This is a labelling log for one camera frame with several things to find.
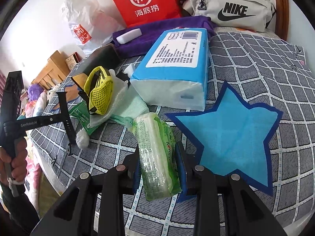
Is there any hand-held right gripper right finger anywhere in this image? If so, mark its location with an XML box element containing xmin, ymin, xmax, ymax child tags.
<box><xmin>175</xmin><ymin>141</ymin><xmax>288</xmax><ymax>236</ymax></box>

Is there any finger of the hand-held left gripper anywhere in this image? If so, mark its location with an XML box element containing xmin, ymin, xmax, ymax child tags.
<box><xmin>48</xmin><ymin>115</ymin><xmax>62</xmax><ymax>126</ymax></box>

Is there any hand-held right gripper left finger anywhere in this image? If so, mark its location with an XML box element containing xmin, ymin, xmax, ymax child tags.
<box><xmin>37</xmin><ymin>149</ymin><xmax>143</xmax><ymax>236</ymax></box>

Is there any black watch strap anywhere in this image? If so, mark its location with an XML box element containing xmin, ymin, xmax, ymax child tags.
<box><xmin>56</xmin><ymin>92</ymin><xmax>77</xmax><ymax>145</ymax></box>

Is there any green tissue packet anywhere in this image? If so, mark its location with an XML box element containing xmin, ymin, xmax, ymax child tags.
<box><xmin>69</xmin><ymin>102</ymin><xmax>99</xmax><ymax>135</ymax></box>

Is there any green wet wipes packet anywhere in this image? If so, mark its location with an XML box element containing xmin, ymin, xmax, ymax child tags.
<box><xmin>133</xmin><ymin>112</ymin><xmax>183</xmax><ymax>201</ymax></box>

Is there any white sock ball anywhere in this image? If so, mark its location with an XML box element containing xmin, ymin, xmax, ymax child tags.
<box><xmin>76</xmin><ymin>129</ymin><xmax>90</xmax><ymax>149</ymax></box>

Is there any yellow mesh pouch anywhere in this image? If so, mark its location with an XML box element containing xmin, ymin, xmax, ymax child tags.
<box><xmin>84</xmin><ymin>66</ymin><xmax>115</xmax><ymax>115</ymax></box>

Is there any pale green glove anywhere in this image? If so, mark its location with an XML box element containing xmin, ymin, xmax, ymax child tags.
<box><xmin>89</xmin><ymin>69</ymin><xmax>149</xmax><ymax>129</ymax></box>

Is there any purple fabric storage box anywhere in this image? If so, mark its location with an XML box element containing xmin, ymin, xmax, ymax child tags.
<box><xmin>112</xmin><ymin>15</ymin><xmax>216</xmax><ymax>57</ymax></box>

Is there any person's left forearm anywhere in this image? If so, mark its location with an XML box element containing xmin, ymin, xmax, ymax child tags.
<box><xmin>0</xmin><ymin>181</ymin><xmax>40</xmax><ymax>236</ymax></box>

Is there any person's left hand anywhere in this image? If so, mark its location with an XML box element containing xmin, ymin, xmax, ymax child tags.
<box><xmin>0</xmin><ymin>138</ymin><xmax>28</xmax><ymax>184</ymax></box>

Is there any pink striped cloth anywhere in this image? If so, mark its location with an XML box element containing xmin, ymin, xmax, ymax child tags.
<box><xmin>0</xmin><ymin>70</ymin><xmax>8</xmax><ymax>97</ymax></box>

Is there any purple plush toy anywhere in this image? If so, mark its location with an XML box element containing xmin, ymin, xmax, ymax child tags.
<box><xmin>27</xmin><ymin>84</ymin><xmax>45</xmax><ymax>104</ymax></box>

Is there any white plush toy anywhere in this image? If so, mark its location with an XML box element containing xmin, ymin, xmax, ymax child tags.
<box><xmin>47</xmin><ymin>84</ymin><xmax>62</xmax><ymax>99</ymax></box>

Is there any wooden cabinet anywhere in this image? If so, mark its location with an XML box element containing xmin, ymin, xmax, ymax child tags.
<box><xmin>32</xmin><ymin>50</ymin><xmax>70</xmax><ymax>91</ymax></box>

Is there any blue star felt mat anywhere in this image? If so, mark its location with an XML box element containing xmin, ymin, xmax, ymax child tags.
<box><xmin>164</xmin><ymin>81</ymin><xmax>283</xmax><ymax>203</ymax></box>

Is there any brown patterned box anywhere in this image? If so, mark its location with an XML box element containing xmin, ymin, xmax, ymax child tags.
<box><xmin>65</xmin><ymin>52</ymin><xmax>83</xmax><ymax>69</ymax></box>

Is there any crumpled green plastic wrapper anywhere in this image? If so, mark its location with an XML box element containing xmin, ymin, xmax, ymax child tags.
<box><xmin>109</xmin><ymin>114</ymin><xmax>135</xmax><ymax>132</ymax></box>

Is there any dark rectangular box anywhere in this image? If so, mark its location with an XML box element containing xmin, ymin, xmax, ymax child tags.
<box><xmin>71</xmin><ymin>44</ymin><xmax>121</xmax><ymax>89</ymax></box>

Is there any white plastic bag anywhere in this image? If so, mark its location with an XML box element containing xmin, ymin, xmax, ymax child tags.
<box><xmin>61</xmin><ymin>0</ymin><xmax>126</xmax><ymax>55</ymax></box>

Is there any white sponge block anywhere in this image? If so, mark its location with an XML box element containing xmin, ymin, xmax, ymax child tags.
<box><xmin>116</xmin><ymin>28</ymin><xmax>142</xmax><ymax>44</ymax></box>

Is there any blue tissue pack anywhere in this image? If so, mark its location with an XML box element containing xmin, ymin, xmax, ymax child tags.
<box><xmin>129</xmin><ymin>28</ymin><xmax>211</xmax><ymax>111</ymax></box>

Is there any red paper bag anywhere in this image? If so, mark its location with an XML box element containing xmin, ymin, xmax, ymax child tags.
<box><xmin>106</xmin><ymin>0</ymin><xmax>184</xmax><ymax>28</ymax></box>

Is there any beige waist bag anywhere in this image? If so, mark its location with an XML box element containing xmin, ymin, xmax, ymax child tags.
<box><xmin>181</xmin><ymin>0</ymin><xmax>277</xmax><ymax>33</ymax></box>

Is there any wooden headboard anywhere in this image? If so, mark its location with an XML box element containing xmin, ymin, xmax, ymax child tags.
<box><xmin>273</xmin><ymin>0</ymin><xmax>290</xmax><ymax>41</ymax></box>

